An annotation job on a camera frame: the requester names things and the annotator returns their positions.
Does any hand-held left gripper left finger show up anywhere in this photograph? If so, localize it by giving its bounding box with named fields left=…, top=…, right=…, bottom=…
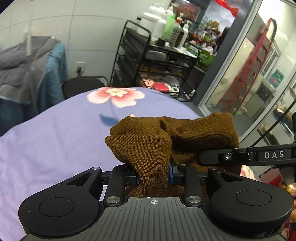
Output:
left=67, top=165, right=140, bottom=207

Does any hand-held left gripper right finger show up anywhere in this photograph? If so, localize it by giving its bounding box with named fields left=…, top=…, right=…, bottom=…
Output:
left=169, top=163, right=245, bottom=207

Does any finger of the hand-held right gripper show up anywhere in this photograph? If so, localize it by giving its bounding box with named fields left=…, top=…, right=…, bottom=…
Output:
left=198, top=148, right=249, bottom=165

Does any brown knit sweater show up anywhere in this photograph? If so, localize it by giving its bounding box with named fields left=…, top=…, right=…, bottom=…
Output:
left=105, top=112, right=240, bottom=197

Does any person's right hand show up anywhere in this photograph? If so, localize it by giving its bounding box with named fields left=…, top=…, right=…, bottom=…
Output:
left=281, top=183, right=296, bottom=223

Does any red patterned cloth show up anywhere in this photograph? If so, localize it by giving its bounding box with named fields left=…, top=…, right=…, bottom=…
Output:
left=240, top=166, right=284, bottom=188

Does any red pouch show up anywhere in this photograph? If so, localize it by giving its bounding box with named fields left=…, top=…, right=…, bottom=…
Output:
left=153, top=82, right=170, bottom=93

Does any lavender printed blanket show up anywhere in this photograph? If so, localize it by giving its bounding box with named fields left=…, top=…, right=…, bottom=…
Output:
left=0, top=87, right=204, bottom=241

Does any green plant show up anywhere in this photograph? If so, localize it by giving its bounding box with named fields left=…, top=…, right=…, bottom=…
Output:
left=195, top=52, right=215, bottom=70

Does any red ladder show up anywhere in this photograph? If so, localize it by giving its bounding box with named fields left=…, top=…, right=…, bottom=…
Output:
left=217, top=19, right=277, bottom=115

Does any glass sliding door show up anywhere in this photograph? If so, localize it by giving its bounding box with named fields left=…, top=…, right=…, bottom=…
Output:
left=192, top=0, right=296, bottom=144

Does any black chair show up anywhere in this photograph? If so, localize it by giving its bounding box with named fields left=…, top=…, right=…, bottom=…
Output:
left=62, top=76, right=109, bottom=100

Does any clear plastic bottle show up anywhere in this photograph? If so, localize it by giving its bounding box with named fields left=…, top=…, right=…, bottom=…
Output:
left=169, top=20, right=183, bottom=47

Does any blue cloth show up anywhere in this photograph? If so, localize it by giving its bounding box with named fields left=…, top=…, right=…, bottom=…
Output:
left=0, top=42, right=67, bottom=137

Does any black metal shelf rack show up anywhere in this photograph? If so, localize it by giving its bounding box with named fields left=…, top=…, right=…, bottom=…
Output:
left=109, top=20, right=201, bottom=102

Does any green plastic bottle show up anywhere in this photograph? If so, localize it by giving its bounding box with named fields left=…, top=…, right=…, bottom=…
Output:
left=161, top=10, right=176, bottom=40

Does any white plastic bottle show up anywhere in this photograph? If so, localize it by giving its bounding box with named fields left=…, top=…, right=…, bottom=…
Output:
left=151, top=20, right=167, bottom=42

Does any white plastic jar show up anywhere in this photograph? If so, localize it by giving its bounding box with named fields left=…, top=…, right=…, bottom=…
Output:
left=137, top=13, right=158, bottom=36

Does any red hanging decoration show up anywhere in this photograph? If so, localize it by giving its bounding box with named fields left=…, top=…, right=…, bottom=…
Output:
left=215, top=0, right=238, bottom=15

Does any grey jacket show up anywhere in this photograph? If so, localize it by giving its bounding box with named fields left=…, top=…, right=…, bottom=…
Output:
left=0, top=36, right=62, bottom=105

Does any black cable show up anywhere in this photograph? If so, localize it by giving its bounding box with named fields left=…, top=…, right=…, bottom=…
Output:
left=251, top=98, right=296, bottom=147

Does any green wall sign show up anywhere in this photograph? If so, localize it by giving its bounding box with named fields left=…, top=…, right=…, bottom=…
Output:
left=269, top=69, right=284, bottom=88

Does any white wall outlet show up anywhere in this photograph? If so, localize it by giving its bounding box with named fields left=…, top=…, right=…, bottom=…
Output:
left=74, top=61, right=85, bottom=76

